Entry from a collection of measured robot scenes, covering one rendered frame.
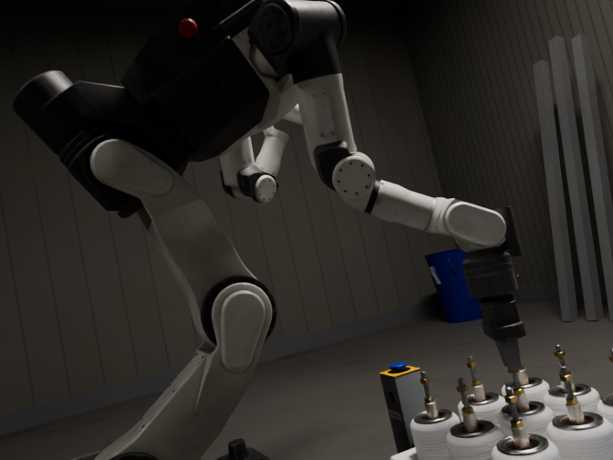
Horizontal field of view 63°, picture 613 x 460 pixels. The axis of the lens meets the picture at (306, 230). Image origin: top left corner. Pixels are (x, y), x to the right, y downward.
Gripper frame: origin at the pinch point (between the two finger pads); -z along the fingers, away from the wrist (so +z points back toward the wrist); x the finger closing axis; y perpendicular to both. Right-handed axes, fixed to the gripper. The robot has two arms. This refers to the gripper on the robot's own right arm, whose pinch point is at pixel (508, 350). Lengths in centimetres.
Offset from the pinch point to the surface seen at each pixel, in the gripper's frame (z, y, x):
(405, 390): -8.1, -20.1, -18.1
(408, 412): -12.8, -20.5, -17.8
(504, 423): -12.0, -4.1, 2.1
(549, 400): -11.3, 6.1, -4.3
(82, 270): 58, -222, -232
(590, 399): -11.5, 12.4, -1.5
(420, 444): -14.5, -19.5, -1.6
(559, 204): 31, 92, -213
